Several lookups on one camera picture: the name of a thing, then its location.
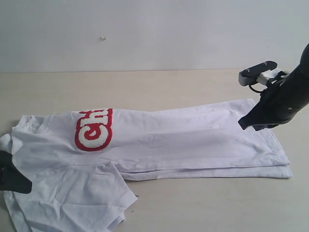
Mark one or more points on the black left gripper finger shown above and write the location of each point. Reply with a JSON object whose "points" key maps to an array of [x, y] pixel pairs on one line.
{"points": [[18, 182]]}

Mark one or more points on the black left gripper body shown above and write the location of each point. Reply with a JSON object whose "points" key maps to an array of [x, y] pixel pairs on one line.
{"points": [[6, 165]]}

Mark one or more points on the white t-shirt red lettering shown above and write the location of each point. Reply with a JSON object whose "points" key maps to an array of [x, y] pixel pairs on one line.
{"points": [[79, 162]]}

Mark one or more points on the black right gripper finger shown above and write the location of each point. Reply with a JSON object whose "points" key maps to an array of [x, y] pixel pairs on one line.
{"points": [[261, 126], [252, 119]]}

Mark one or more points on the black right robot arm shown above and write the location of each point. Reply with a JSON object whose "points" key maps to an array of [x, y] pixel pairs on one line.
{"points": [[267, 79]]}

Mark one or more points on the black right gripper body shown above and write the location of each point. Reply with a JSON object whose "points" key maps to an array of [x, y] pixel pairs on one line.
{"points": [[283, 104]]}

